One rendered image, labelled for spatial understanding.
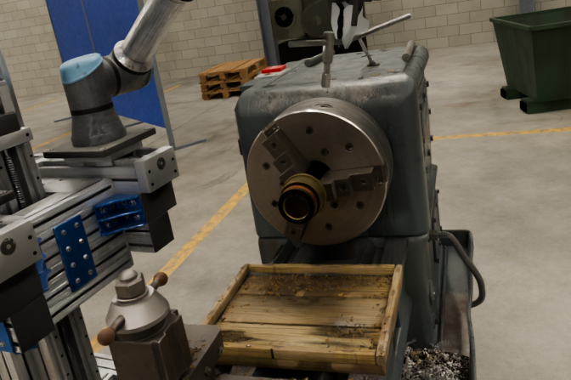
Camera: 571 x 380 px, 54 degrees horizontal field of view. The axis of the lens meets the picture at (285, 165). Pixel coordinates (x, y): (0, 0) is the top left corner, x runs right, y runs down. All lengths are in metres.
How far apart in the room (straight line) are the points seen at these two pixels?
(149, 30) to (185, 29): 10.94
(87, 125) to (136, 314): 0.95
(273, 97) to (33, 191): 0.67
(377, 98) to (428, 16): 9.87
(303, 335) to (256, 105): 0.59
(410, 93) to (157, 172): 0.70
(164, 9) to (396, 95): 0.63
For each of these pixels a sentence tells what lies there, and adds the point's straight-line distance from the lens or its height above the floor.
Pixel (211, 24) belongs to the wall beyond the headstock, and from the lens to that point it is 12.22.
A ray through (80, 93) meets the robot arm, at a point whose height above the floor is 1.31.
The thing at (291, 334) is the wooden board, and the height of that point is 0.88.
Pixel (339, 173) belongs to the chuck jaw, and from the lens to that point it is 1.16.
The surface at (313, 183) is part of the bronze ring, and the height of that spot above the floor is 1.11.
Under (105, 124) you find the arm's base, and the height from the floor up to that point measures 1.21.
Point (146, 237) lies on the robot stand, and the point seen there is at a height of 0.90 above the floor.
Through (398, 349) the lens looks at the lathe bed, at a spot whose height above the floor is 0.71.
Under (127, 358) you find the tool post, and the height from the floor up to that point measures 1.08.
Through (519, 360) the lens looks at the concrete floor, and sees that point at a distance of 2.44.
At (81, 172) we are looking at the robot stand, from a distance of 1.66.
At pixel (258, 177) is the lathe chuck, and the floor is 1.09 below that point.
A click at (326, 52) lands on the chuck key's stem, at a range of 1.17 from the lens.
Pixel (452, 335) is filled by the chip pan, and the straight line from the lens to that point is 1.62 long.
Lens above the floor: 1.48
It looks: 17 degrees down
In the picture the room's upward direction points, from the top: 9 degrees counter-clockwise
